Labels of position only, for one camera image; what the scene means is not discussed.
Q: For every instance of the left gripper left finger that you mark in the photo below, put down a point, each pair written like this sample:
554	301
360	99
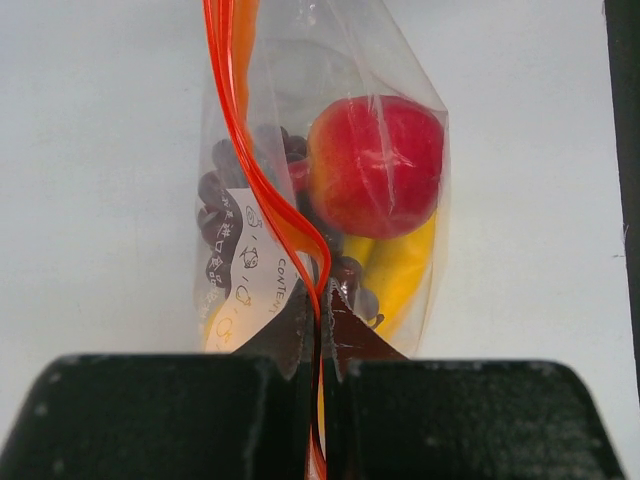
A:
243	415

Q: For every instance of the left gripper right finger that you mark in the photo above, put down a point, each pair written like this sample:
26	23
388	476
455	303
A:
389	417

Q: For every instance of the yellow toy banana bunch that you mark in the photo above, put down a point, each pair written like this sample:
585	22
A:
392	297

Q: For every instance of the red toy apple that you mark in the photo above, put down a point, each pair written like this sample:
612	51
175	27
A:
373	166

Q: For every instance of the purple toy grape bunch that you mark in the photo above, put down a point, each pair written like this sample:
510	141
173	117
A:
248	277

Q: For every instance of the clear orange zip bag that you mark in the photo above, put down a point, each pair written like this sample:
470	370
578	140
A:
276	65

